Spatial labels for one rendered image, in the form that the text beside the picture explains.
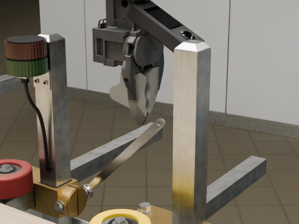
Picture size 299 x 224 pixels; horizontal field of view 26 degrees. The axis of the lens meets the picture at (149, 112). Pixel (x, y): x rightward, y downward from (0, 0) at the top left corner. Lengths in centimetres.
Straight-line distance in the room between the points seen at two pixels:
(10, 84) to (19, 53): 41
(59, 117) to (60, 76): 6
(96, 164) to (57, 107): 21
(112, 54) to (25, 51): 13
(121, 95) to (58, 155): 14
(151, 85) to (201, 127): 17
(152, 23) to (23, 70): 19
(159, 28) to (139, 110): 13
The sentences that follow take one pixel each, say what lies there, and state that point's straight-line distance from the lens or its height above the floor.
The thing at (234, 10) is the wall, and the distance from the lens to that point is 373.
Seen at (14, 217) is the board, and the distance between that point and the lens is 89.
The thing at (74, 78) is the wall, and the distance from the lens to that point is 438.
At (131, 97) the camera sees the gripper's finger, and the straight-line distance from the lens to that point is 96.
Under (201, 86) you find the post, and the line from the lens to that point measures 83.
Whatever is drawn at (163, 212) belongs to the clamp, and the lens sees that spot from 96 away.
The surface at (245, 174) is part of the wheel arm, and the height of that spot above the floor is 86.
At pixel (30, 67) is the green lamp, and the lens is 93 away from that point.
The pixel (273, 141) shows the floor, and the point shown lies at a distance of 370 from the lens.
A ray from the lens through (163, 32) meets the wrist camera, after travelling 92.
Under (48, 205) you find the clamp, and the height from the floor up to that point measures 84.
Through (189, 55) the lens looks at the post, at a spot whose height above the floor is 111.
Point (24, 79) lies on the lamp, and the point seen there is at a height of 105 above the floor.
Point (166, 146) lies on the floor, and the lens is 357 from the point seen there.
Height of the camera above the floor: 130
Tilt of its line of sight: 18 degrees down
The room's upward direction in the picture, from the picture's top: straight up
